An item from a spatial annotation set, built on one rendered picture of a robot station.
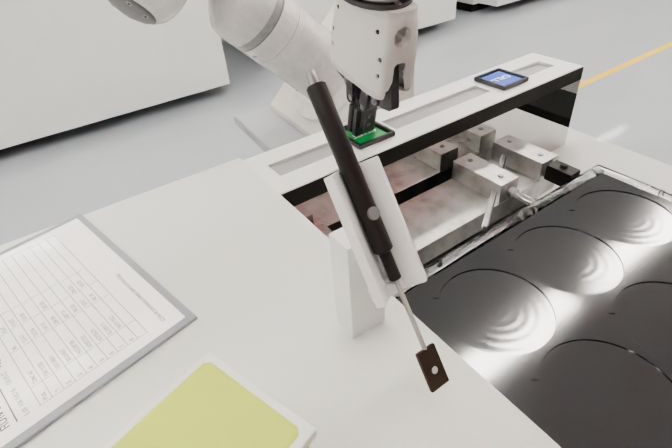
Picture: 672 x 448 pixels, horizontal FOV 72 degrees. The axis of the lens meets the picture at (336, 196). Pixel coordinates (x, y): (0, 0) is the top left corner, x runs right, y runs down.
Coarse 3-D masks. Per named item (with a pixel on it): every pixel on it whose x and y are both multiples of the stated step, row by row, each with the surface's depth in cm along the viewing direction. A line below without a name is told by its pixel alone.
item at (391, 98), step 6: (396, 66) 49; (396, 72) 49; (396, 78) 50; (396, 84) 50; (390, 90) 50; (396, 90) 51; (390, 96) 50; (396, 96) 51; (384, 102) 52; (390, 102) 51; (396, 102) 51; (384, 108) 52; (390, 108) 51; (396, 108) 52
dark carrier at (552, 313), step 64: (576, 192) 56; (640, 192) 55; (512, 256) 48; (576, 256) 47; (640, 256) 47; (448, 320) 42; (512, 320) 41; (576, 320) 41; (640, 320) 40; (512, 384) 36; (576, 384) 36; (640, 384) 36
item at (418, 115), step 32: (512, 64) 75; (544, 64) 75; (576, 64) 74; (416, 96) 68; (448, 96) 67; (480, 96) 66; (512, 96) 66; (416, 128) 59; (256, 160) 55; (288, 160) 56; (320, 160) 54
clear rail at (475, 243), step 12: (600, 168) 60; (576, 180) 58; (588, 180) 58; (552, 192) 56; (564, 192) 56; (540, 204) 54; (516, 216) 53; (528, 216) 53; (492, 228) 51; (504, 228) 51; (480, 240) 50; (456, 252) 48; (468, 252) 49; (432, 264) 47; (444, 264) 47; (432, 276) 47; (408, 288) 45
